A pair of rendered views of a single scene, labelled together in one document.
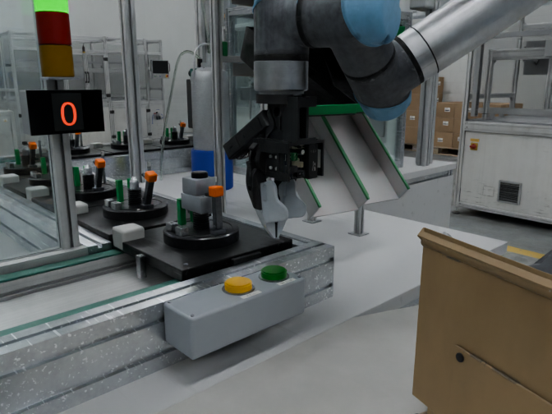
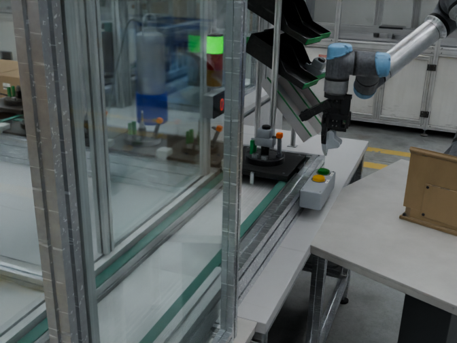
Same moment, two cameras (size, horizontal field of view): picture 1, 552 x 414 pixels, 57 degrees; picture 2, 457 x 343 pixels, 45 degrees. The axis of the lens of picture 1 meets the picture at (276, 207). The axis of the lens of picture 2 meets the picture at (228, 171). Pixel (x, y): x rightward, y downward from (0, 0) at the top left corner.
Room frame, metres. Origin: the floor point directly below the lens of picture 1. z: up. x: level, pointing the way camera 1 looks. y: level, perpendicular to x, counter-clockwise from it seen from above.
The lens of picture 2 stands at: (-0.70, 1.04, 1.62)
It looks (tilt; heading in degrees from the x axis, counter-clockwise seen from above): 21 degrees down; 334
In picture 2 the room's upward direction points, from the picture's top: 1 degrees clockwise
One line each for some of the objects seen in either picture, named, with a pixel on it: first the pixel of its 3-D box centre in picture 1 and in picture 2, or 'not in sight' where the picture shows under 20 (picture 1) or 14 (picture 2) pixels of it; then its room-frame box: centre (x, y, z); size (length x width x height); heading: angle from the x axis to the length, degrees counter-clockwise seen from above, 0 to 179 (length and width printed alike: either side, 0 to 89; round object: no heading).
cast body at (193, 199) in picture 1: (196, 190); (262, 135); (0.91, 0.15, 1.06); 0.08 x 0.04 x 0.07; 43
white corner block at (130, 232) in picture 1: (128, 236); not in sight; (0.90, 0.28, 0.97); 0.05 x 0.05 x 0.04; 43
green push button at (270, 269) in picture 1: (273, 275); (323, 172); (0.73, 0.00, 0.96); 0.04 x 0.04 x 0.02
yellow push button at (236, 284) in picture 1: (238, 287); (318, 179); (0.68, 0.05, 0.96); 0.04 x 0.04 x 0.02
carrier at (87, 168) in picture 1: (88, 179); not in sight; (1.27, 0.48, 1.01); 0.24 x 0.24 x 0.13; 43
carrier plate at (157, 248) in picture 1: (201, 242); (264, 162); (0.90, 0.14, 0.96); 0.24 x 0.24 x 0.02; 43
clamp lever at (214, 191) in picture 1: (213, 206); (277, 143); (0.87, 0.11, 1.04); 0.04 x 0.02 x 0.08; 43
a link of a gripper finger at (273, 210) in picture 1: (274, 211); (330, 143); (0.71, 0.00, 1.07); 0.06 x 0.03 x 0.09; 43
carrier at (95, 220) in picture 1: (134, 194); not in sight; (1.09, 0.31, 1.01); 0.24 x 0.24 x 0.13; 43
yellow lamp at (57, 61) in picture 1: (57, 61); not in sight; (0.86, 0.36, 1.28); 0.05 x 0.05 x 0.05
